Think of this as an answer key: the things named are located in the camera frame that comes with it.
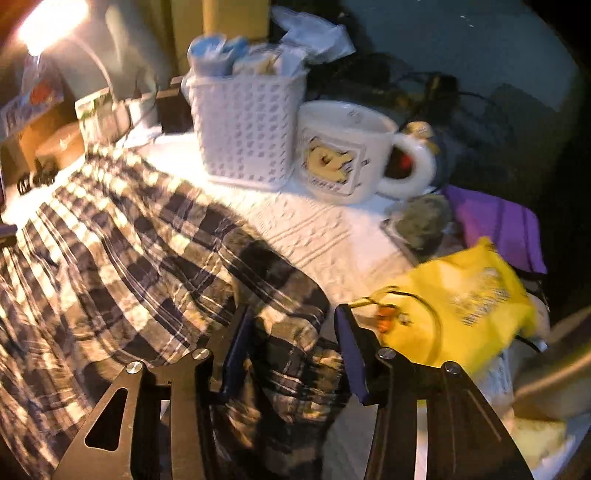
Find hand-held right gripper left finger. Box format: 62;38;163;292
51;305;254;480

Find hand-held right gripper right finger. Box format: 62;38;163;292
333;304;536;480

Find plaid pants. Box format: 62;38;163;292
0;143;352;480

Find yellow duck pouch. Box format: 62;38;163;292
348;237;539;370

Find white textured tablecloth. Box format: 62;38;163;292
0;129;578;480

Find dark green packet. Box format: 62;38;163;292
383;194;455;259

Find purple cloth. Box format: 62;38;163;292
443;185;548;275

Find white plastic basket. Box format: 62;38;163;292
182;69;309;192

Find white mug with yellow print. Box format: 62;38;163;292
295;100;437;205

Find small yellow duck figure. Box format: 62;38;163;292
406;121;438;153

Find black charger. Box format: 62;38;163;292
158;89;194;134

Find brown bowl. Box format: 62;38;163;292
34;122;86;167

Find milk carton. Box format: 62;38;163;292
76;88;116;139

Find blue face masks in plastic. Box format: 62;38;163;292
187;7;356;77

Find colourful printed packet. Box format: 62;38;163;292
0;55;65;139

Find yellow curtain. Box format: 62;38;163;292
203;0;271;47

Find coiled black cable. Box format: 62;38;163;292
16;159;58;195

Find black cable tangle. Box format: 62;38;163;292
323;53;509;139

